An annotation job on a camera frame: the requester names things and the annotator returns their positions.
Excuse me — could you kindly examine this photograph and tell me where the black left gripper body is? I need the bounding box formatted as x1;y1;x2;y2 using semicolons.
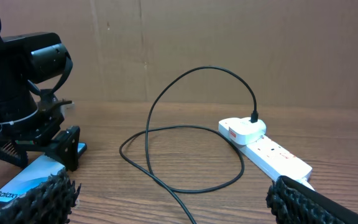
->
0;90;72;151

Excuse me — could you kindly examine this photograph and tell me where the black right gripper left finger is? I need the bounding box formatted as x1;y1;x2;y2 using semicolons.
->
0;170;81;224

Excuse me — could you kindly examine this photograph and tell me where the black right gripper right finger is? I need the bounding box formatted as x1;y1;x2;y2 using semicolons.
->
265;175;358;224

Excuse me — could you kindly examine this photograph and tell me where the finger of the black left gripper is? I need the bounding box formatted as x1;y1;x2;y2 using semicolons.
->
0;140;28;168
45;126;80;171

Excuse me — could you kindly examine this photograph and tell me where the blue Samsung Galaxy smartphone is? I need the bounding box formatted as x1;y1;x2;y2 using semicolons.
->
0;142;88;206

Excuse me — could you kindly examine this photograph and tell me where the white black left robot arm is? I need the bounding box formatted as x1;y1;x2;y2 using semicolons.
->
0;20;80;171

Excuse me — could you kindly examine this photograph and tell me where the white charger plug adapter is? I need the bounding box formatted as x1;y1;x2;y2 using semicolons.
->
228;117;267;145

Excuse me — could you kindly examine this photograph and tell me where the white power extension strip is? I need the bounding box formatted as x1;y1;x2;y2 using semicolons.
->
218;118;313;183

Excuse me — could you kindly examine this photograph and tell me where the brown cardboard backdrop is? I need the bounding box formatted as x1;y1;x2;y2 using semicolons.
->
0;0;358;108

